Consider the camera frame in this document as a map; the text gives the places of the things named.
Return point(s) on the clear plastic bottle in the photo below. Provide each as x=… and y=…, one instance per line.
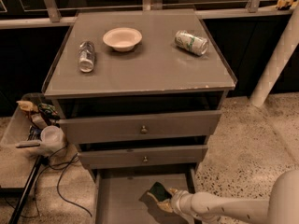
x=86, y=57

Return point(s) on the metal railing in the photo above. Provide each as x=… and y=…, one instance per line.
x=45, y=13

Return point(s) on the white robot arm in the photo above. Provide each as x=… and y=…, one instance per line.
x=281, y=208

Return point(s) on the grey drawer cabinet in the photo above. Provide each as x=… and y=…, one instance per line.
x=155, y=77

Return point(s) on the snack bags in bin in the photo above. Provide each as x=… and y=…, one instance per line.
x=41, y=115

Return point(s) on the grey bottom drawer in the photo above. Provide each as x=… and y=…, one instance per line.
x=122, y=196

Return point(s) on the clear plastic cup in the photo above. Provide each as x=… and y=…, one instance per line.
x=52, y=138

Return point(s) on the yellow object on ledge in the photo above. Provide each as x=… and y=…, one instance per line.
x=286, y=4

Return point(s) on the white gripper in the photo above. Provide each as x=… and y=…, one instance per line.
x=178, y=200

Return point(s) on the white bowl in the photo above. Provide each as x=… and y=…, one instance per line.
x=122, y=39

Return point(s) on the white diagonal pole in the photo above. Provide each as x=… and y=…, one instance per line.
x=278, y=60

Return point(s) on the grey top drawer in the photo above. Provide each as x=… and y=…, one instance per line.
x=140, y=127

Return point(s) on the clear plastic bin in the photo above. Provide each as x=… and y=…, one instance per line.
x=16, y=162

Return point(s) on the grey drawer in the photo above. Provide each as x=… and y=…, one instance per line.
x=122, y=196
x=140, y=127
x=142, y=157

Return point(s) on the green yellow sponge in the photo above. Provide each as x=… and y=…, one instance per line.
x=159, y=193

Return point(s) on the grey middle drawer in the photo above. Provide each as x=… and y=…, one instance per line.
x=142, y=157

